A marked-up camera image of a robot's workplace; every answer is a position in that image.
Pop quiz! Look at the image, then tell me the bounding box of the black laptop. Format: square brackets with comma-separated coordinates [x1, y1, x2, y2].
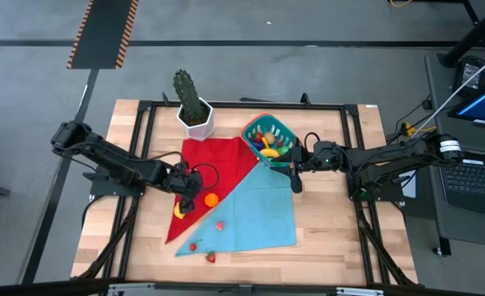
[439, 158, 485, 218]

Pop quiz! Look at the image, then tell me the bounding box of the dark grey side desk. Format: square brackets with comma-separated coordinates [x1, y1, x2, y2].
[425, 53, 485, 250]

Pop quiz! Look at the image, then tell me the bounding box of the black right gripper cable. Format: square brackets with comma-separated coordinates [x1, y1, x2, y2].
[303, 131, 322, 153]

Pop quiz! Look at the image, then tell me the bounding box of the black power supply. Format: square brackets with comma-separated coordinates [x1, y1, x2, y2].
[451, 57, 485, 98]

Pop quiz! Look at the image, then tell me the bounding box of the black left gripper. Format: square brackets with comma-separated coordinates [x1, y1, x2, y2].
[166, 161, 205, 215]

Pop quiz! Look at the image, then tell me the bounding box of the black stand leg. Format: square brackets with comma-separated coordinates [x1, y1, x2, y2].
[437, 0, 485, 69]

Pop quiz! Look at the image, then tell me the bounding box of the white hexagonal planter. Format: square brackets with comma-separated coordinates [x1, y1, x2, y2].
[176, 97, 216, 142]

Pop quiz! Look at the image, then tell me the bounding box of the white cable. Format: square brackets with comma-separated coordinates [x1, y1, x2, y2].
[414, 47, 485, 136]

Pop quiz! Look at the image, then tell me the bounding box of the white paper sheet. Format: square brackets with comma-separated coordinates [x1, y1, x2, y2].
[400, 180, 418, 200]

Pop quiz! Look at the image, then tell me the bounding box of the green cactus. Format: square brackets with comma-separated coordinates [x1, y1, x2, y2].
[173, 68, 206, 124]

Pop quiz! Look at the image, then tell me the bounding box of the red cloth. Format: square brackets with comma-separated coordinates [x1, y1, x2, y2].
[164, 136, 261, 244]

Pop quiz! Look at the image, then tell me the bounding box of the yellow power plug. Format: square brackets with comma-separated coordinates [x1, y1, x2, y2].
[402, 122, 437, 139]

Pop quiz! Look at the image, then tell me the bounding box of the black power cable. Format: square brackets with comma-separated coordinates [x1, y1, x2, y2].
[385, 94, 435, 143]

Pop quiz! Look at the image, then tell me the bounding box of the black metal table frame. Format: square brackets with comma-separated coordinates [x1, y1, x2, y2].
[72, 92, 420, 296]

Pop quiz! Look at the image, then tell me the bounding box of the black hazard striped mat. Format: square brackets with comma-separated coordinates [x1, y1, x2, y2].
[66, 0, 140, 70]

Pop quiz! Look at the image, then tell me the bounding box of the teal cloth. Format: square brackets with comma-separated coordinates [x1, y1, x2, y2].
[174, 161, 298, 257]

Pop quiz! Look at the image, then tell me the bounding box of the teal basket orange rim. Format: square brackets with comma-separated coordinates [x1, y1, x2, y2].
[240, 113, 299, 169]

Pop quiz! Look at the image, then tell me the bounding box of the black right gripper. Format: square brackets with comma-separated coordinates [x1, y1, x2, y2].
[270, 141, 346, 195]

